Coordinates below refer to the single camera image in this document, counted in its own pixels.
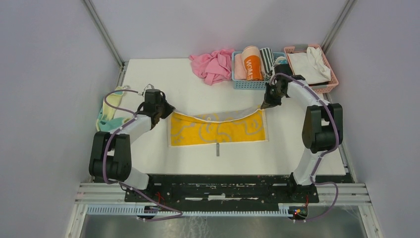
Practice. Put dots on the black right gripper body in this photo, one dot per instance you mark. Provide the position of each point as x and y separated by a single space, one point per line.
272 97

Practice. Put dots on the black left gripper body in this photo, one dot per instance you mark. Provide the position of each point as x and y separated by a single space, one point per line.
164 108

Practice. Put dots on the yellow grey patterned towel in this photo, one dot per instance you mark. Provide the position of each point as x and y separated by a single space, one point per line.
248 125

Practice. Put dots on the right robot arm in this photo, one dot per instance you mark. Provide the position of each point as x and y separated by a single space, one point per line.
322 130

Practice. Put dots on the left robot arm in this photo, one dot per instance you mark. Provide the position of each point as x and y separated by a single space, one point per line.
111 151

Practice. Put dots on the black white striped rolled towel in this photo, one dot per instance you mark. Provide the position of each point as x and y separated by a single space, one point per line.
267 58

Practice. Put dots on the white teal rolled towel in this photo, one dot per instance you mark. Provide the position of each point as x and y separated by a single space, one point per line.
281 60

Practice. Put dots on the blue plastic basket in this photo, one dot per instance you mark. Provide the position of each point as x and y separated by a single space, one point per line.
249 85

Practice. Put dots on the pale pink rolled towel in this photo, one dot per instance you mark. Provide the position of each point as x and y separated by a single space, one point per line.
239 70

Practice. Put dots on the orange rolled towel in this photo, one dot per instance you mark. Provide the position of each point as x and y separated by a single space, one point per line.
251 60

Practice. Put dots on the white folded cloth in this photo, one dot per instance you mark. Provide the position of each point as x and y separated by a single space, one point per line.
310 65

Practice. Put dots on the pink plastic basket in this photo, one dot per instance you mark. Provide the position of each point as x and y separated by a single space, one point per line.
321 87

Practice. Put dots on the pale yellow teal towel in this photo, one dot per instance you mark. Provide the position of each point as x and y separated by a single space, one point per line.
106 121

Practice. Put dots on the crumpled pink towel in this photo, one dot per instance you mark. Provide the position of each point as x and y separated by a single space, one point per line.
214 67

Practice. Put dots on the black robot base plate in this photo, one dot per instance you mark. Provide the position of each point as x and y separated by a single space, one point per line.
229 194

